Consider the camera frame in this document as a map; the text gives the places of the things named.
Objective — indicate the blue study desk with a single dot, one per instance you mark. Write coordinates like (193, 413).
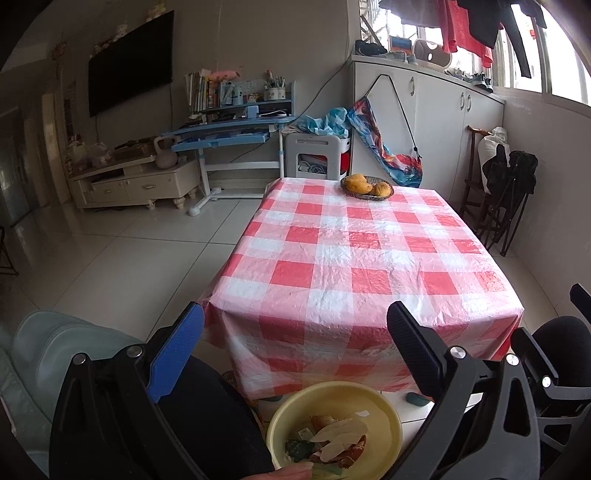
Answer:
(254, 124)

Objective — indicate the yellow plastic basin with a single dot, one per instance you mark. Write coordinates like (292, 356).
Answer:
(308, 411)

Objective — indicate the cream tv cabinet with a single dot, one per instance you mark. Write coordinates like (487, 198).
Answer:
(136, 182)

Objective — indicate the yellow mango right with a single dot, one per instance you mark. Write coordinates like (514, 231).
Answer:
(382, 189)

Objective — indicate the yellow mango left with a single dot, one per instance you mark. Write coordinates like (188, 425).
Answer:
(357, 184)

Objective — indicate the row of books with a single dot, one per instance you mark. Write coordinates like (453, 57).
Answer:
(203, 89)

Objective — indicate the black jacket on chair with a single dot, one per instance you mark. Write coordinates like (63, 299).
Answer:
(510, 180)

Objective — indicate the dark wooden folding chair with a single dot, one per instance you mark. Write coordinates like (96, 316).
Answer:
(474, 200)

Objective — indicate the yellow mango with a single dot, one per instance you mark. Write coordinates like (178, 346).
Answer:
(357, 184)
(382, 189)

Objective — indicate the pink kettlebell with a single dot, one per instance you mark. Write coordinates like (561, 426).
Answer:
(165, 157)

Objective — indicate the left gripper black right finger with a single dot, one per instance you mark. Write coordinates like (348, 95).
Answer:
(421, 348)

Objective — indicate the black hanging clothes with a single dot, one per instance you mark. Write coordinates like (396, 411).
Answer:
(486, 19)

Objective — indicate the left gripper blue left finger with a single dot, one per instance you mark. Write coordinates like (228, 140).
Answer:
(171, 356)

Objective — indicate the red snack bag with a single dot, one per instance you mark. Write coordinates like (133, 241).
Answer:
(340, 454)

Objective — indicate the black wall television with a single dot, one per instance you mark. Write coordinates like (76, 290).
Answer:
(137, 63)

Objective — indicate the white wall cabinet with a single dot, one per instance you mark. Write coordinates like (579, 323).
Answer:
(445, 106)

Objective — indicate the white pen holder cup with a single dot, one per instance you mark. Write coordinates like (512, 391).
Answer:
(275, 94)

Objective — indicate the person's left hand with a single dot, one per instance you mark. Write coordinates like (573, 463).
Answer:
(299, 471)

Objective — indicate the colourful hanging bag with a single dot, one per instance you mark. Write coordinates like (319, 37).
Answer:
(384, 119)

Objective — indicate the red white checkered tablecloth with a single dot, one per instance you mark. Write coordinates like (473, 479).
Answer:
(303, 298)

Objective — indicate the white plastic stool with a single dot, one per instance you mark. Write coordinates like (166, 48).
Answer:
(317, 157)

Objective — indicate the long white paper wrapper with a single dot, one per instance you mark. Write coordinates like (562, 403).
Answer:
(348, 431)

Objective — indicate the light blue cloth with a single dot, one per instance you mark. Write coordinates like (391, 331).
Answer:
(334, 123)

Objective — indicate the red hanging garment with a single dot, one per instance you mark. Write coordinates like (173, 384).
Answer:
(454, 24)

